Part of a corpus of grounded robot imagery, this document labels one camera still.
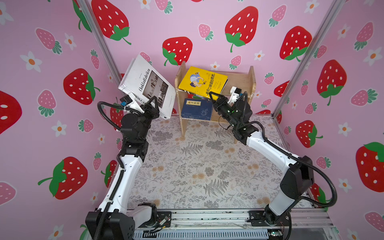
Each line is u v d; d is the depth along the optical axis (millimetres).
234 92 660
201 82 727
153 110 579
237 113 564
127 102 544
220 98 656
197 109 890
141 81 603
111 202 395
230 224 731
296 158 460
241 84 800
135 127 496
